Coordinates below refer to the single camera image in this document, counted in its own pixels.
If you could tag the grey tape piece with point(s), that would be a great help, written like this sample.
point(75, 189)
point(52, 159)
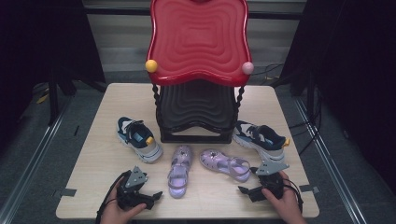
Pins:
point(308, 188)
point(64, 192)

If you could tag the black horizontal bar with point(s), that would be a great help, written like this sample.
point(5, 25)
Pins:
point(118, 11)

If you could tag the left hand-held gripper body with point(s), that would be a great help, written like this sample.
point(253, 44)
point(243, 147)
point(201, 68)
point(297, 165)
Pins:
point(132, 189)

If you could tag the person's left hand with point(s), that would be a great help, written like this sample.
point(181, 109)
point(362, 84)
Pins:
point(116, 216)

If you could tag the person's right hand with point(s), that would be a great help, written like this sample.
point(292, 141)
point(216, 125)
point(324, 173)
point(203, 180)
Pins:
point(288, 207)

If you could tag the black metal stand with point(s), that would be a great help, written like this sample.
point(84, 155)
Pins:
point(53, 96)

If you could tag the yellow tape strip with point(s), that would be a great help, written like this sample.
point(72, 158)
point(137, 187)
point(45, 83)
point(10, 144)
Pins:
point(42, 99)

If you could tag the dark curtain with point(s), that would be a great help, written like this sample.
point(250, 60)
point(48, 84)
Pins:
point(37, 37)
point(358, 46)

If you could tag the metal floor rail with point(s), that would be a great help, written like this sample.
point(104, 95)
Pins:
point(334, 174)
point(39, 157)

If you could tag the purple sandal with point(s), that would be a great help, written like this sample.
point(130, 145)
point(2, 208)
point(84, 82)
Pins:
point(182, 155)
point(214, 160)

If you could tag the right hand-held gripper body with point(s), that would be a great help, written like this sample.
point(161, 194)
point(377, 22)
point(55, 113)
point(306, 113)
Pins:
point(272, 183)

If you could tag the red and black shoe rack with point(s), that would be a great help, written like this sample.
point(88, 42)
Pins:
point(199, 40)

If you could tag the small black tape strip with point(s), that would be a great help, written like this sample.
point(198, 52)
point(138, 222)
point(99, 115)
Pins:
point(76, 130)

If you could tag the navy white sneaker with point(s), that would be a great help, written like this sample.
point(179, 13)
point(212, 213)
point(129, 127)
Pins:
point(138, 139)
point(267, 134)

